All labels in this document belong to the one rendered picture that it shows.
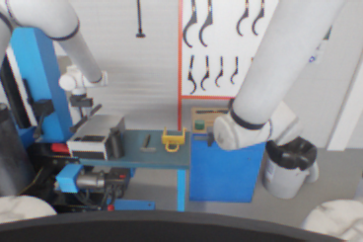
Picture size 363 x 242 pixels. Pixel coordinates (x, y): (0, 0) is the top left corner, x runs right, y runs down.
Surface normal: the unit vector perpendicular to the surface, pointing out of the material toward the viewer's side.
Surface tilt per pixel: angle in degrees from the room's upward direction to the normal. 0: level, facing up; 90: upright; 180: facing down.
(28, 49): 90
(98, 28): 90
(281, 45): 99
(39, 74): 90
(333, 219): 10
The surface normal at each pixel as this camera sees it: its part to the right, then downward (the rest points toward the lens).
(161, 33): -0.04, 0.45
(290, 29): -0.68, 0.46
